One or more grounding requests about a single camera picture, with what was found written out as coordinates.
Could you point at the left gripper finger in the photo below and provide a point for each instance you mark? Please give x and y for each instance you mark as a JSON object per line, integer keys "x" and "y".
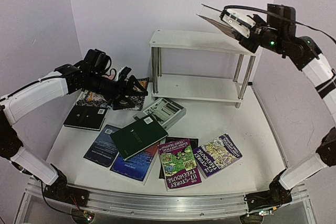
{"x": 123, "y": 102}
{"x": 137, "y": 87}

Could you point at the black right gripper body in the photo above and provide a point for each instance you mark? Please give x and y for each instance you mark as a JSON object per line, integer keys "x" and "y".
{"x": 245, "y": 40}

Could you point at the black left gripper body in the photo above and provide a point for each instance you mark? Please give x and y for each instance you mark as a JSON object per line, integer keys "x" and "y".
{"x": 111, "y": 89}

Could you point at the brown Decorate book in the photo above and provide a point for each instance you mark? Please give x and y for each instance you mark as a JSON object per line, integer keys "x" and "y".
{"x": 226, "y": 25}

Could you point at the dark green hardcover book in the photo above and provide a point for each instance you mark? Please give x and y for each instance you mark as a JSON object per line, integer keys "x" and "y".
{"x": 138, "y": 136}

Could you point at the grey photo cover book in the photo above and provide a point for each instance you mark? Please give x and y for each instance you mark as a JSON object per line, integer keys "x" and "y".
{"x": 165, "y": 111}

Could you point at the black paperback book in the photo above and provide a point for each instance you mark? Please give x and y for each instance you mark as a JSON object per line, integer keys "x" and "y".
{"x": 193, "y": 143}

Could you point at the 117-Storey Treehouse book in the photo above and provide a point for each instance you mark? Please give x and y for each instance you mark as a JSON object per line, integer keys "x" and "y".
{"x": 179, "y": 165}

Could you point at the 52-Storey Treehouse book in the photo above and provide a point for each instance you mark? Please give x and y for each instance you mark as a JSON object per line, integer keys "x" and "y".
{"x": 216, "y": 155}

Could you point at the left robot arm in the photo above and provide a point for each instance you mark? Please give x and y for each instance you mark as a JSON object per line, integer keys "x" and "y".
{"x": 88, "y": 74}

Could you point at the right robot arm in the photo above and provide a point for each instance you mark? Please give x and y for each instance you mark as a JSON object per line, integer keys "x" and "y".
{"x": 309, "y": 59}

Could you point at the patterned placemat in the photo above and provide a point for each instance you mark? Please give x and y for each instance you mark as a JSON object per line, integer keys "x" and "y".
{"x": 88, "y": 98}

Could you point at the black notebook with barcode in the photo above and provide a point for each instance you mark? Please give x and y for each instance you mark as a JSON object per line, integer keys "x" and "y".
{"x": 86, "y": 117}

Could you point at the dark blue paperback book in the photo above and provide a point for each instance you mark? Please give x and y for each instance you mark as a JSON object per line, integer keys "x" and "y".
{"x": 103, "y": 150}

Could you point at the blue orange paperback book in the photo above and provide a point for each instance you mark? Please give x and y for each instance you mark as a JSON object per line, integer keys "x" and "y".
{"x": 138, "y": 167}

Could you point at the white two-tier shelf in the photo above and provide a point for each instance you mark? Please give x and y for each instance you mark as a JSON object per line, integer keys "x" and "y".
{"x": 201, "y": 66}

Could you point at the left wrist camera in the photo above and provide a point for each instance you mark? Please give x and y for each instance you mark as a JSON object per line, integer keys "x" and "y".
{"x": 122, "y": 73}

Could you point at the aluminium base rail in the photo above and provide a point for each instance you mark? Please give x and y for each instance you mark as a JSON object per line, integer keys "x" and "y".
{"x": 163, "y": 207}

